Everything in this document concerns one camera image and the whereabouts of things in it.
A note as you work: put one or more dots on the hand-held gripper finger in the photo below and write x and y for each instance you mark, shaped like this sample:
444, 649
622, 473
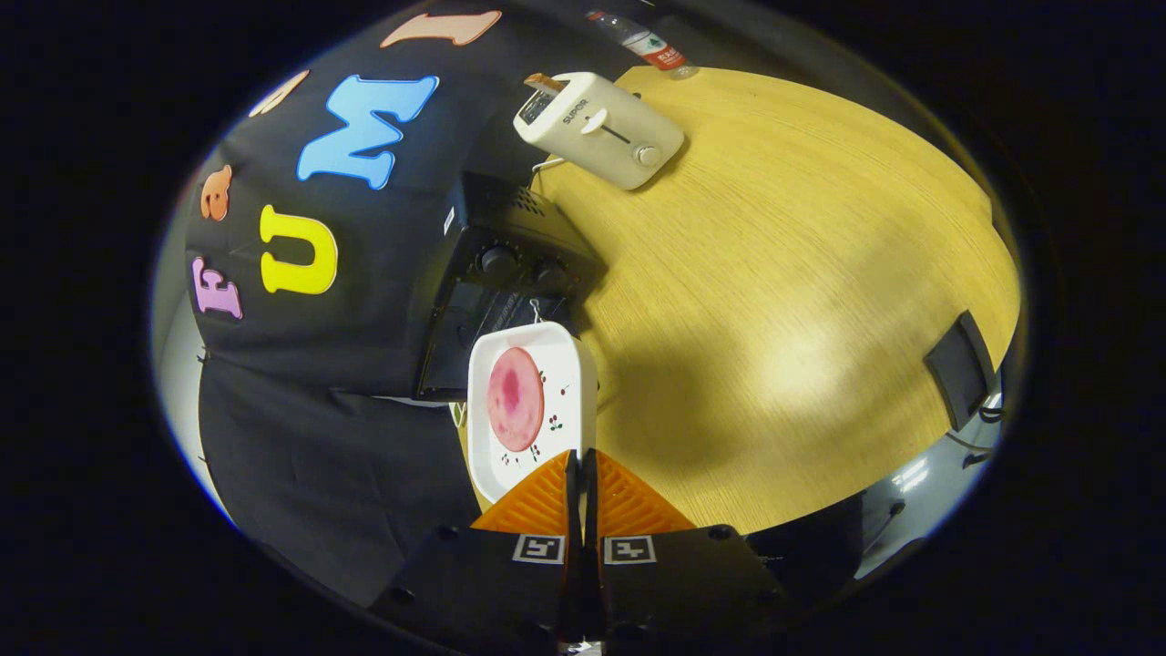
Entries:
590, 510
573, 510

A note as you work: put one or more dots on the black toaster oven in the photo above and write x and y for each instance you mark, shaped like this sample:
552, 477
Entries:
510, 237

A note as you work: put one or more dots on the clear plastic water bottle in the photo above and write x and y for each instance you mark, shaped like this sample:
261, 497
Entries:
651, 46

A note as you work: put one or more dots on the brown bread slice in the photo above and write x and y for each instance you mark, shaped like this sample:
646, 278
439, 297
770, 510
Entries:
545, 83

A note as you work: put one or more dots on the white square plate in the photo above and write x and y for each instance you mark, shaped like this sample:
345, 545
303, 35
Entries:
569, 383

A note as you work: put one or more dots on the white pop-up toaster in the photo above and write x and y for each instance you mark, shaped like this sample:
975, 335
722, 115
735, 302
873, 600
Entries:
610, 137

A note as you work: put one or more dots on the pink ham slice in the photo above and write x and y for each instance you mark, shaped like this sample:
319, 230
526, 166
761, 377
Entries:
515, 401

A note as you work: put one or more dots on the black backdrop cloth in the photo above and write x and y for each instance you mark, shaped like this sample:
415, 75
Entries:
346, 456

